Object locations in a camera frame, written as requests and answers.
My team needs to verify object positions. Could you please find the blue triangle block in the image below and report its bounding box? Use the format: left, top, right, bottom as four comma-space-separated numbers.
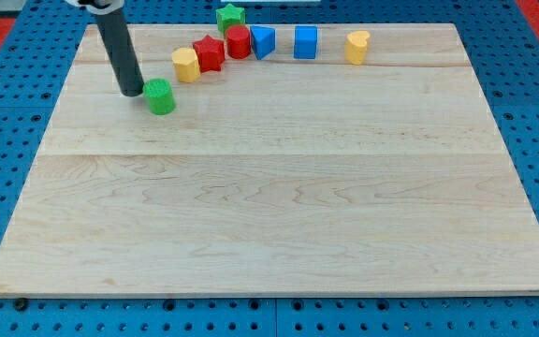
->
250, 25, 276, 60

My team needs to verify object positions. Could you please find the light wooden board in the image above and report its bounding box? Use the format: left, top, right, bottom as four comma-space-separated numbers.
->
0, 23, 539, 299

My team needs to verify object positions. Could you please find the red star block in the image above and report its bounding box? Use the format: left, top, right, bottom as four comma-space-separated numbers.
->
192, 35, 226, 72

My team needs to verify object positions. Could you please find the green cylinder block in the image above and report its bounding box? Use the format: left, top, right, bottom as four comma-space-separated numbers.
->
143, 78, 176, 115

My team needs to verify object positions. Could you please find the blue cube block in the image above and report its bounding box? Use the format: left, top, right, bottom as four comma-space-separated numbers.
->
293, 25, 318, 59

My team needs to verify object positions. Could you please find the red cylinder block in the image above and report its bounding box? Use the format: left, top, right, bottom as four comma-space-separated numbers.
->
225, 24, 251, 59

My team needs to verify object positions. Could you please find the yellow hexagon block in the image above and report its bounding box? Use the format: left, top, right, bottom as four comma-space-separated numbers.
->
171, 48, 200, 83

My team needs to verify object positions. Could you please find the yellow heart block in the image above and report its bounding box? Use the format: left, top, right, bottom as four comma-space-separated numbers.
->
344, 30, 371, 66

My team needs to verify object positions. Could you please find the green star block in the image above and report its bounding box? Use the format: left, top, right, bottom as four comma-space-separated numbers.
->
216, 4, 246, 35

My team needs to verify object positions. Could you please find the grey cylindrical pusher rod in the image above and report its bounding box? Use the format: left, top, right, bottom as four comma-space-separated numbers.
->
85, 0, 144, 97

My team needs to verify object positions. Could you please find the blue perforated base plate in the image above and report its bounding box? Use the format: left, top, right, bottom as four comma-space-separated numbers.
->
0, 0, 539, 336

